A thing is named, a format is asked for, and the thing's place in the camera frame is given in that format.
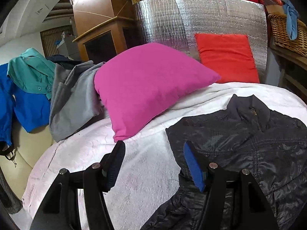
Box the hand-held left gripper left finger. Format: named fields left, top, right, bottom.
left=29, top=140, right=126, bottom=230

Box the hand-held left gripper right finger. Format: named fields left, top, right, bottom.
left=183, top=141, right=280, bottom=230

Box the black quilted jacket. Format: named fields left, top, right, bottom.
left=140, top=94, right=307, bottom=230

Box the white blanket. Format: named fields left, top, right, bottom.
left=21, top=81, right=307, bottom=230

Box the grey garment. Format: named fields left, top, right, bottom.
left=49, top=61, right=107, bottom=143

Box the pink pillow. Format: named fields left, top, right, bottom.
left=94, top=43, right=221, bottom=143

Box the blue jacket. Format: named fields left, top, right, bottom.
left=0, top=63, right=51, bottom=149

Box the grey knitted sweater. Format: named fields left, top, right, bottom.
left=0, top=168, right=23, bottom=215

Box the red pillow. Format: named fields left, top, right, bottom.
left=194, top=34, right=261, bottom=84

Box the dark navy garment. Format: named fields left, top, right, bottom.
left=45, top=55, right=82, bottom=67

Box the teal shirt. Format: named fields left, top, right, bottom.
left=7, top=47, right=56, bottom=100

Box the grey refrigerator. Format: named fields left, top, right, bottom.
left=58, top=31, right=81, bottom=58

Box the wooden table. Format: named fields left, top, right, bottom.
left=269, top=38, right=307, bottom=99

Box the silver foil insulation board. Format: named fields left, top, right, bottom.
left=133, top=0, right=268, bottom=85

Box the wicker basket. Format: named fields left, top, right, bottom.
left=267, top=13, right=307, bottom=58

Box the wooden pillar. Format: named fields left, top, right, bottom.
left=69, top=0, right=144, bottom=64

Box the blue cloth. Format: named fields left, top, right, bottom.
left=282, top=0, right=299, bottom=41

